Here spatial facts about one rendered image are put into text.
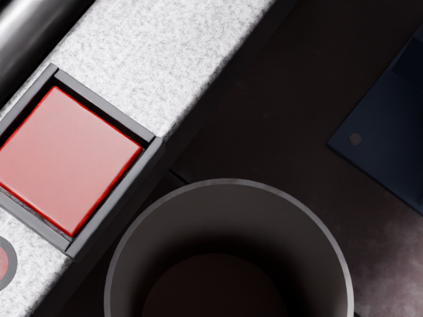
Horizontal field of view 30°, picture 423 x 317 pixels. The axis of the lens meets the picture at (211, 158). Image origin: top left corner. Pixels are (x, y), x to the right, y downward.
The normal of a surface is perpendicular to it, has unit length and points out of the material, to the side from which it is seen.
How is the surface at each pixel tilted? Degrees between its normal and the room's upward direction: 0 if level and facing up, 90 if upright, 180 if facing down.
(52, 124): 0
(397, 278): 0
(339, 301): 87
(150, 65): 0
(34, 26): 40
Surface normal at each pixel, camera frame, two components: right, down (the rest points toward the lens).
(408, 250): 0.04, -0.30
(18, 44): 0.56, 0.14
